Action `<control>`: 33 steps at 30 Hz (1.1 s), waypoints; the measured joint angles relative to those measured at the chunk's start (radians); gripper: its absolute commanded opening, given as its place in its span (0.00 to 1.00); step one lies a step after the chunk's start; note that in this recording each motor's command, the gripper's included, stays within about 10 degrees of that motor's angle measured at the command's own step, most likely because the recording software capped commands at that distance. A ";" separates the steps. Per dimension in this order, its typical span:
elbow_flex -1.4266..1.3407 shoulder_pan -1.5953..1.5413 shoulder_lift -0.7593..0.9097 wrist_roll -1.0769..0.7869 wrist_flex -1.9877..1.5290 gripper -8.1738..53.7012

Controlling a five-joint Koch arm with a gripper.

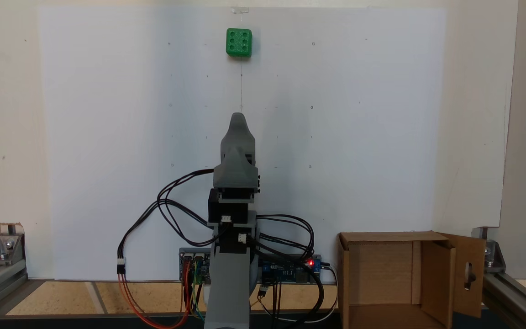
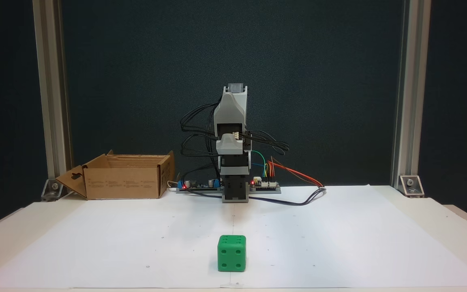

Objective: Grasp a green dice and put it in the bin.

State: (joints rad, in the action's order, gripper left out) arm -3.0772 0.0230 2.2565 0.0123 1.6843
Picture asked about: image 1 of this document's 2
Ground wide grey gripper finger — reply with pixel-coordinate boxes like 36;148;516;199
213;146;259;189

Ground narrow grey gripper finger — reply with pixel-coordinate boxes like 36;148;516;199
221;112;256;166

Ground green dice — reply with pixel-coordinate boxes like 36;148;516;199
226;28;253;58

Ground grey circuit board tray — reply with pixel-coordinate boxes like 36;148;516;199
179;248;323;285

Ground blue circuit board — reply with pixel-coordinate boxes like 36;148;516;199
261;255;322;284

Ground white paper sheet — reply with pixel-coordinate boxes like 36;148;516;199
38;6;446;281

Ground brown cardboard box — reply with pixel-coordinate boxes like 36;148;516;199
337;231;487;329

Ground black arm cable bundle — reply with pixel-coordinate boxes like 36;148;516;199
157;169;215;228
249;213;316;262

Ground small board with jumper wires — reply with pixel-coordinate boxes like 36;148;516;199
180;253;212;283

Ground coloured jumper wires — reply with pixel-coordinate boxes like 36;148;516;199
181;260;207;321

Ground black cable with white connector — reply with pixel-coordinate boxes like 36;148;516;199
116;200;220;275

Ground black power cable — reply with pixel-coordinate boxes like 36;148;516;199
258;261;327;323

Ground orange and red wires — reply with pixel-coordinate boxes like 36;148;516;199
118;273;191;329

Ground aluminium corner bracket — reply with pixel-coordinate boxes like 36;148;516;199
0;233;26;266
484;239;507;274

